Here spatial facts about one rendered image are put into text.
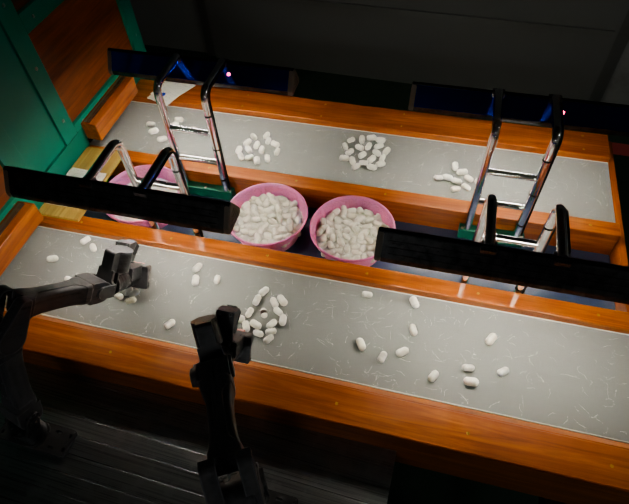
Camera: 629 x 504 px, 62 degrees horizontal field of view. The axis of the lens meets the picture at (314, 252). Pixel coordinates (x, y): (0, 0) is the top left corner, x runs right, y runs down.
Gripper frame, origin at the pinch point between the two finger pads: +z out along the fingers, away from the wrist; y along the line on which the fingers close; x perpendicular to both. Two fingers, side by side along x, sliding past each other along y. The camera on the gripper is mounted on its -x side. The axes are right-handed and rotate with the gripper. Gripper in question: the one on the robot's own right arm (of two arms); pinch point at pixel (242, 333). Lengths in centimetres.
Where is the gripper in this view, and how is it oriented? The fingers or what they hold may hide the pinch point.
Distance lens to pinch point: 132.9
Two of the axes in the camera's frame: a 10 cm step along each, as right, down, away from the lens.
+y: -9.7, -1.7, 1.8
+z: 2.1, -2.0, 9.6
